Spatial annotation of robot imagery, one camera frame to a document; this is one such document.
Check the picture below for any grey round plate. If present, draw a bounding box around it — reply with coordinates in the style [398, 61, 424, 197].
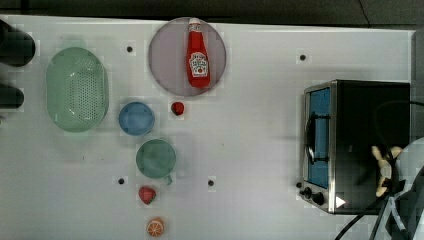
[148, 17, 226, 97]

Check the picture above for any red ketchup bottle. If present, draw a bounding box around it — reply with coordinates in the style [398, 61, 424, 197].
[186, 18, 211, 88]

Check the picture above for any green perforated colander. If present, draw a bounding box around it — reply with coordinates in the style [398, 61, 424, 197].
[46, 47, 109, 133]

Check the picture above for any black cable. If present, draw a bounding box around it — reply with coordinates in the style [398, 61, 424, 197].
[333, 99, 424, 240]

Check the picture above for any black toaster oven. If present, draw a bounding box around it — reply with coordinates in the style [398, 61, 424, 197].
[299, 80, 410, 215]

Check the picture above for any blue small bowl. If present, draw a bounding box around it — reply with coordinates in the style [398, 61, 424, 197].
[118, 102, 155, 136]

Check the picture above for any yellow plush banana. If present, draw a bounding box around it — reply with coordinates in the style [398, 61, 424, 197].
[371, 146, 403, 198]

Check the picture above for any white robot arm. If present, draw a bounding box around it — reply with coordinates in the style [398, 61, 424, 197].
[375, 139, 423, 240]

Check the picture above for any green mug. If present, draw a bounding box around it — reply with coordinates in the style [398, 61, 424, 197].
[136, 139, 177, 185]

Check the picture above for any orange slice toy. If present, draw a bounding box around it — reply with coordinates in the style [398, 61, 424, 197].
[146, 217, 165, 237]

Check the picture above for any black cylinder post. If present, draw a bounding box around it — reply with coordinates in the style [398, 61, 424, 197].
[0, 84, 24, 109]

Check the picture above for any red green strawberry toy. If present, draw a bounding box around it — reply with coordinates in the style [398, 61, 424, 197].
[138, 186, 156, 205]

